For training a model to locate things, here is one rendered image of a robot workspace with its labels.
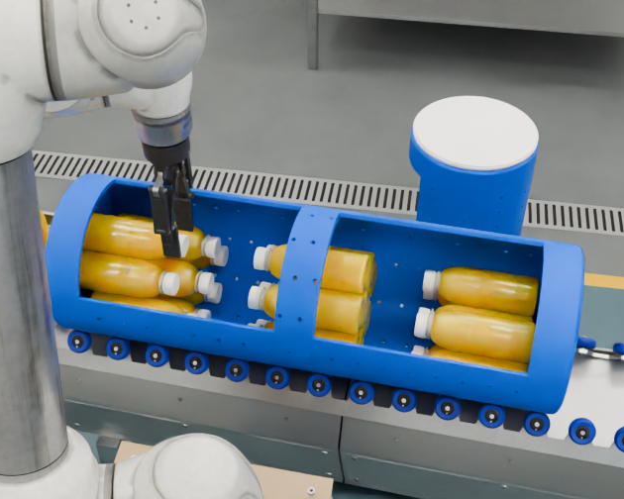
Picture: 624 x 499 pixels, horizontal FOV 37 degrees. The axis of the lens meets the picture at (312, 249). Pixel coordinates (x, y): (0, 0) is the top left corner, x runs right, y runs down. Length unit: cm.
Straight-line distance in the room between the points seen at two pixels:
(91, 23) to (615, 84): 375
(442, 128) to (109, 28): 142
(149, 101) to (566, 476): 94
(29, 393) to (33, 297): 11
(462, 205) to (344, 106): 203
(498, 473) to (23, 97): 114
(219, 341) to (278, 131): 239
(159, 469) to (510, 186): 120
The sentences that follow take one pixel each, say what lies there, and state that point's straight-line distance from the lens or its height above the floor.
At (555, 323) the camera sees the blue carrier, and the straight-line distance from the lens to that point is 146.
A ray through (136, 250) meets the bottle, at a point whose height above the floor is 115.
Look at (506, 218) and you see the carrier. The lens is 213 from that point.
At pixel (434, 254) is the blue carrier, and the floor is 109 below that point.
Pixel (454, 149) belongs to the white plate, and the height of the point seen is 104.
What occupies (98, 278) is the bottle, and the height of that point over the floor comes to 112.
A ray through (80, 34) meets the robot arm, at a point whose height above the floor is 185.
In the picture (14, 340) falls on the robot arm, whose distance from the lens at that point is 97.
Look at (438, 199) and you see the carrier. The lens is 208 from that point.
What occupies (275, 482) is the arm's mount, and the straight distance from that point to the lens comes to 140.
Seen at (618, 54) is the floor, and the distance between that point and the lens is 462.
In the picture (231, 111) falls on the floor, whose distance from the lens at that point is 402.
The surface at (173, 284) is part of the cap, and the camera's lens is 161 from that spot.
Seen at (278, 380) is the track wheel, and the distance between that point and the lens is 165.
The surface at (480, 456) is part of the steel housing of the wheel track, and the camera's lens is 168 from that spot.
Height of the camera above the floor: 223
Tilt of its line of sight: 42 degrees down
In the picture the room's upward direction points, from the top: straight up
